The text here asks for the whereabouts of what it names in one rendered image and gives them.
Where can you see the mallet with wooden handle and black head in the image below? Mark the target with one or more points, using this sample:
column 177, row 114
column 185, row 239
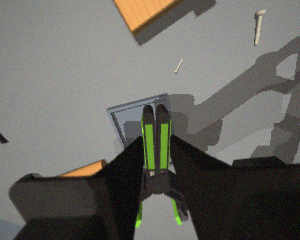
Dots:
column 86, row 170

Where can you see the black and green spring clamp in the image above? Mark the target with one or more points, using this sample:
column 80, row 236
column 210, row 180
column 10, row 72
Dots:
column 157, row 155

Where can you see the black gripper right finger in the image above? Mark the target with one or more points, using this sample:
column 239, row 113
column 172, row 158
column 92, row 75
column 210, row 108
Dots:
column 213, row 190

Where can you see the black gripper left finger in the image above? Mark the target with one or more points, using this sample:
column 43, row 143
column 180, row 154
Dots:
column 112, row 193

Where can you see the light wooden board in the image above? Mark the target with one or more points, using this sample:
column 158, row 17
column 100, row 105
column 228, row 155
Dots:
column 139, row 14

